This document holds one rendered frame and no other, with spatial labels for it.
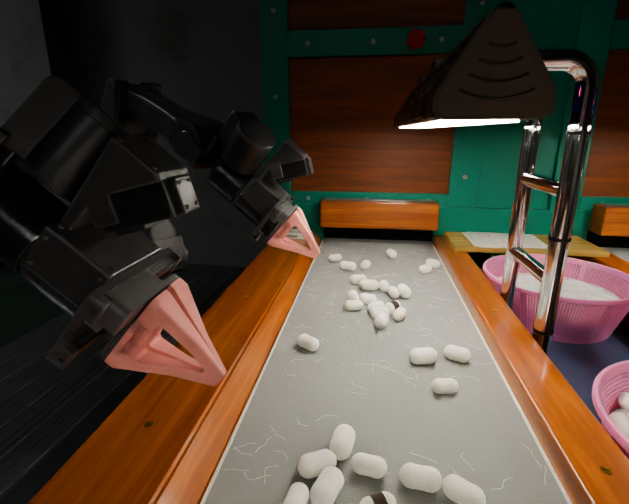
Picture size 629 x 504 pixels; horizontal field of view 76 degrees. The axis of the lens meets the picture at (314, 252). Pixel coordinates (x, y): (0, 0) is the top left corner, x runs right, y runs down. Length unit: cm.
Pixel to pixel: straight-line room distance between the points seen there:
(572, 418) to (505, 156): 78
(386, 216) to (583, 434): 71
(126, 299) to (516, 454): 37
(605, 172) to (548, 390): 81
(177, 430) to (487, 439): 30
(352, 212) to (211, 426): 73
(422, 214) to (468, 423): 67
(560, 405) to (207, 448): 35
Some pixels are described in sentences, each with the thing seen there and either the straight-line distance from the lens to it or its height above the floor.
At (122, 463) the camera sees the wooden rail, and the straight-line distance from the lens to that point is 41.
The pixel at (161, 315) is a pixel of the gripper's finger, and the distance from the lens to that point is 29.
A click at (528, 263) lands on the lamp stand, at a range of 67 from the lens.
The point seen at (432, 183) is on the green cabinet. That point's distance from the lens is 112.
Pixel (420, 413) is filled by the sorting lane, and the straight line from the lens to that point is 48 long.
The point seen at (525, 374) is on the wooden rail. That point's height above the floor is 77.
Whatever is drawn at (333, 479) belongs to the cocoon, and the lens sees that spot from 38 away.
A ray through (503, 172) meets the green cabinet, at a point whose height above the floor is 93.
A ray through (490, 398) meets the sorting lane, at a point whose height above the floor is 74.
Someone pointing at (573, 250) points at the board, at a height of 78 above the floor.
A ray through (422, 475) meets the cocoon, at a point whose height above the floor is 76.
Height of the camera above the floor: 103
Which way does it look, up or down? 17 degrees down
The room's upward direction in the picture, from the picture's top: straight up
